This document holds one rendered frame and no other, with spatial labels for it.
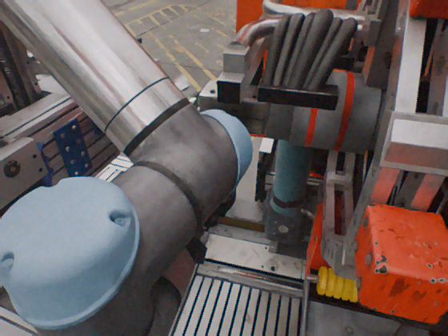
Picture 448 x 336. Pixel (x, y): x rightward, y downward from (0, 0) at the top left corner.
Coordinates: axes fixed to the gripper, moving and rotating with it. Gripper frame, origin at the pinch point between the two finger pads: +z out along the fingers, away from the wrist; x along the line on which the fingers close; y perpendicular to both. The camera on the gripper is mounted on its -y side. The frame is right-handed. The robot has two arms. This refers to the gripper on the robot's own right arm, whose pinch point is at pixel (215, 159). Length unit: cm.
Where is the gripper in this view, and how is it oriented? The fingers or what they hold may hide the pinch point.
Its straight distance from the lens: 51.0
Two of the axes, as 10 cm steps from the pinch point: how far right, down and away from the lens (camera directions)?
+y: 0.0, -7.9, -6.2
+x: -9.7, -1.6, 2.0
